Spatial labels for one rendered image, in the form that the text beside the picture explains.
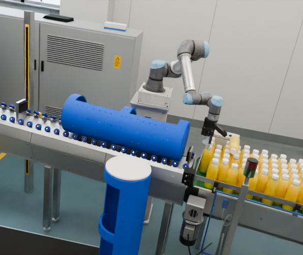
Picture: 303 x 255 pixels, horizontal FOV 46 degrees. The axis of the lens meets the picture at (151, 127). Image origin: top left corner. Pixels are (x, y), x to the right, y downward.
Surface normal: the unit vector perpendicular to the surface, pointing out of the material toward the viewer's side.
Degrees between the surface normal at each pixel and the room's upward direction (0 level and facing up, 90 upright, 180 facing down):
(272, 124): 90
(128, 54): 90
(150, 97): 90
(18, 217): 0
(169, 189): 109
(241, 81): 90
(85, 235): 0
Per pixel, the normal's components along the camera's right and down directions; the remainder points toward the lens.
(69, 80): -0.14, 0.39
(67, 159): -0.32, 0.64
